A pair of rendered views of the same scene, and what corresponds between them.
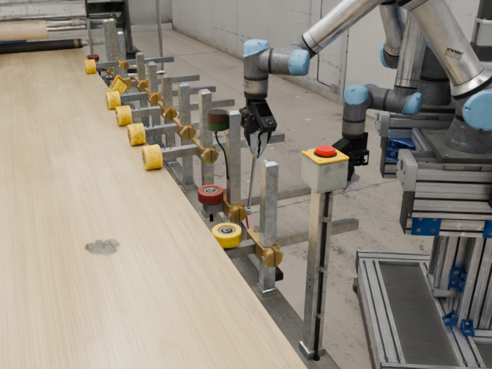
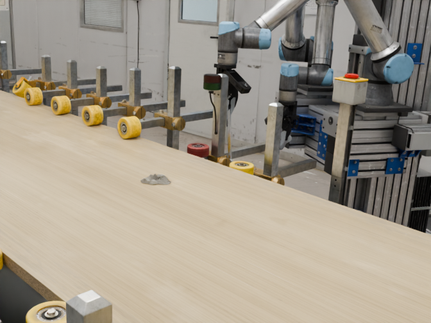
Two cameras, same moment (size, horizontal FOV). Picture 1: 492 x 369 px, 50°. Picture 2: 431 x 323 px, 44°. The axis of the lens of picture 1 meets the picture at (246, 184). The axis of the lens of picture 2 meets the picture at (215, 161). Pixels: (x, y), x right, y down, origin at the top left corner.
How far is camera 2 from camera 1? 86 cm
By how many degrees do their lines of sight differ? 23
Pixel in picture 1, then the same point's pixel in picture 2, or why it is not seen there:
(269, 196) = (277, 132)
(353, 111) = (290, 82)
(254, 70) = (231, 44)
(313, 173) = (349, 90)
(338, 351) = not seen: hidden behind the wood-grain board
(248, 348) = (334, 215)
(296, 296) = not seen: hidden behind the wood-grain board
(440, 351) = not seen: hidden behind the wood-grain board
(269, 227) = (275, 158)
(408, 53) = (322, 39)
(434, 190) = (357, 136)
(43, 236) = (93, 180)
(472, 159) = (385, 108)
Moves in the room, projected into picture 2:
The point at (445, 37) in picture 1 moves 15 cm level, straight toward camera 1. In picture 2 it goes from (371, 17) to (385, 18)
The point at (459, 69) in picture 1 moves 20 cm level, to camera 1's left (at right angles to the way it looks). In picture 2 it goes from (380, 40) to (335, 38)
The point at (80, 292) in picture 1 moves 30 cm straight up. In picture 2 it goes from (174, 204) to (178, 89)
